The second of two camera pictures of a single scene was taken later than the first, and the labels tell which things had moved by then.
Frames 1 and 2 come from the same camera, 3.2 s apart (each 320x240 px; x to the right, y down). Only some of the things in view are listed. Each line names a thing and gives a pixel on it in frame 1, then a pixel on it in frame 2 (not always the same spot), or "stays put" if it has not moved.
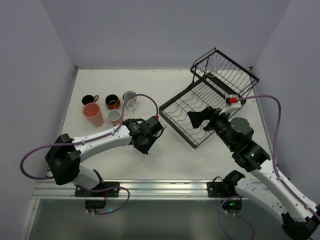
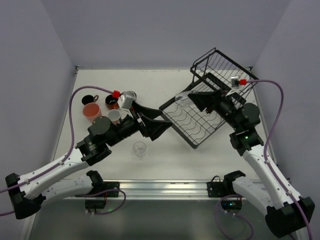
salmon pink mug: (114, 116) stays put
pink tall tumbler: (92, 111) stays put
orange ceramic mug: (112, 102) stays put
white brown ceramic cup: (131, 103) stays put
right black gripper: (210, 119) -> (214, 100)
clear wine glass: (214, 65) -> (183, 99)
